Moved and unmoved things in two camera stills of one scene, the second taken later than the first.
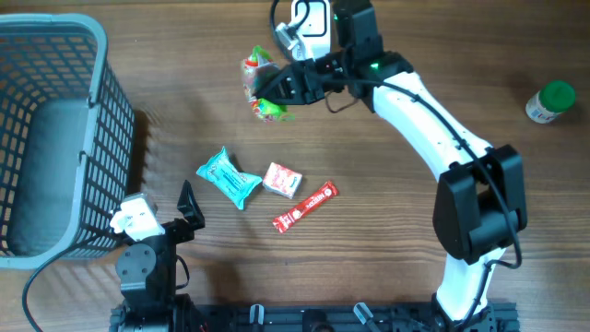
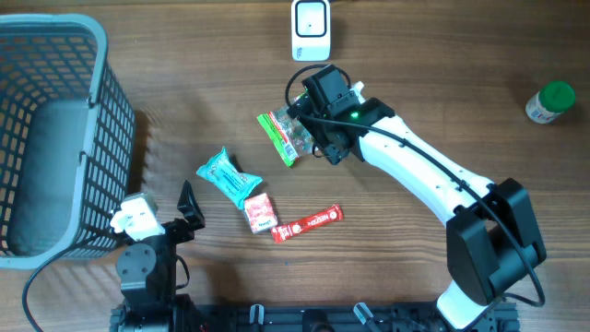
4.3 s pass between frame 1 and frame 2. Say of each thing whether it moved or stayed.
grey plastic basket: stayed
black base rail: stayed
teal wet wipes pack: stayed
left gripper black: stayed
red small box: moved
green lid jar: stayed
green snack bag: moved
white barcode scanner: stayed
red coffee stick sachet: moved
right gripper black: moved
